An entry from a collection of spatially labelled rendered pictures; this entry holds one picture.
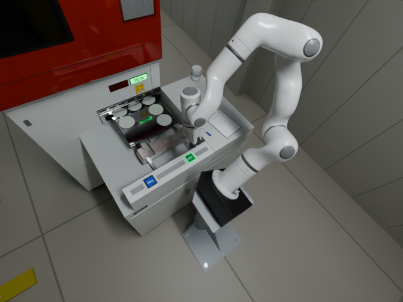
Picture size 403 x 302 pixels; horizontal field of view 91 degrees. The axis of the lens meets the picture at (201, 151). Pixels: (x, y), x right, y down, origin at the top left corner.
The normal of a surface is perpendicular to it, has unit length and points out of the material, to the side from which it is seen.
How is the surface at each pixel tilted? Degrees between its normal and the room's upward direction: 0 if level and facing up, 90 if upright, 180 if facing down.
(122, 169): 0
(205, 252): 0
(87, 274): 0
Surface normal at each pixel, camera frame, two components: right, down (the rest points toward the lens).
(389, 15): -0.81, 0.44
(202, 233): 0.13, -0.51
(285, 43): -0.66, 0.36
